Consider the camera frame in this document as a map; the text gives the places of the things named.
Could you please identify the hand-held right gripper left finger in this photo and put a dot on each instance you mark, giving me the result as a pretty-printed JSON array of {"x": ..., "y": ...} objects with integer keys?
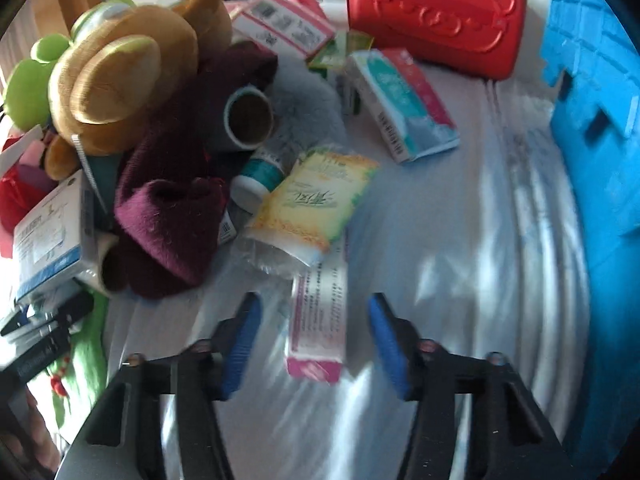
[{"x": 242, "y": 345}]

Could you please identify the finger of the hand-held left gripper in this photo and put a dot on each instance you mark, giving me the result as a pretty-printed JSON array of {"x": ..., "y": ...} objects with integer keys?
[{"x": 65, "y": 310}]

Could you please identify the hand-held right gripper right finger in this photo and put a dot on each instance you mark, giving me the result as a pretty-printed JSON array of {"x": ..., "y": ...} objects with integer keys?
[{"x": 390, "y": 345}]

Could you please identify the pink white medicine box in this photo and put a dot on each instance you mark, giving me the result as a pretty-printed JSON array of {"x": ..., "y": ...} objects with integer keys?
[{"x": 317, "y": 330}]

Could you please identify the pink pig plush red dress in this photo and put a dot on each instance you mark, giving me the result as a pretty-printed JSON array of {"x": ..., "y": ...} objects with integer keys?
[{"x": 15, "y": 195}]

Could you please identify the blue plastic crate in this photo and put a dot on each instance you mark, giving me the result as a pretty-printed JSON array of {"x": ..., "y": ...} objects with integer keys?
[{"x": 605, "y": 160}]

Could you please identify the person's left hand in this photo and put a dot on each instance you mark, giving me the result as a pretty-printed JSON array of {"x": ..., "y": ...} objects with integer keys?
[{"x": 42, "y": 440}]

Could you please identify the red bead ornament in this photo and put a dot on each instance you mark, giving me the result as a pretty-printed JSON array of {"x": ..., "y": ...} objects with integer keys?
[{"x": 59, "y": 385}]

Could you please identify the white blue medicine box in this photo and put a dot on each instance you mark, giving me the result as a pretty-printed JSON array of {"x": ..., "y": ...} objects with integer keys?
[{"x": 47, "y": 235}]

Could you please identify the clear plastic wrapper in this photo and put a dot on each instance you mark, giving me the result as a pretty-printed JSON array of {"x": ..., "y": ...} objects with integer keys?
[{"x": 270, "y": 260}]

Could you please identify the maroon plush bear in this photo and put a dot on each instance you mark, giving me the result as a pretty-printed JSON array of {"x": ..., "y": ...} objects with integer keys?
[{"x": 170, "y": 210}]

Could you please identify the yellow green tissue pack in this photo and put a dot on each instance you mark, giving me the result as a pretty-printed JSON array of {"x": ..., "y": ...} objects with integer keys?
[{"x": 310, "y": 200}]

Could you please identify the white teal bottle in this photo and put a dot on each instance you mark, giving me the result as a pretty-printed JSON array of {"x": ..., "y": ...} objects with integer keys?
[{"x": 255, "y": 180}]

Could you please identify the cardboard roll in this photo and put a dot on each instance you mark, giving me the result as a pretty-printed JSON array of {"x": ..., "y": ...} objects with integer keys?
[{"x": 250, "y": 120}]

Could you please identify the green frog plush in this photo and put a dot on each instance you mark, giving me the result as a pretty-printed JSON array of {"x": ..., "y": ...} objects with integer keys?
[{"x": 35, "y": 80}]

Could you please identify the teal pink tissue pack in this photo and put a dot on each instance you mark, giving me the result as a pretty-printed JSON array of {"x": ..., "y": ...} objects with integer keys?
[{"x": 405, "y": 105}]

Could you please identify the grey fluffy plush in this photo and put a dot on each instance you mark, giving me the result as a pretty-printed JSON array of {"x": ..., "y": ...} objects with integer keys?
[{"x": 310, "y": 105}]

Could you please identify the large brown bear plush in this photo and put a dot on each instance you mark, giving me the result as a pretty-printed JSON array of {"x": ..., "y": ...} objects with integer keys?
[{"x": 125, "y": 60}]

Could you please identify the green flat box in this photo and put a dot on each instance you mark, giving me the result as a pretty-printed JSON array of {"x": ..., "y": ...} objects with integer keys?
[{"x": 345, "y": 47}]

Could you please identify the pink white flat box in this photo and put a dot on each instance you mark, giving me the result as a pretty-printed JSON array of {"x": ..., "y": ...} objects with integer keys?
[{"x": 280, "y": 22}]

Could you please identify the red small suitcase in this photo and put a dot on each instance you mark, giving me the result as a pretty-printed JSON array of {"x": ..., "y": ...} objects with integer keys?
[{"x": 425, "y": 20}]

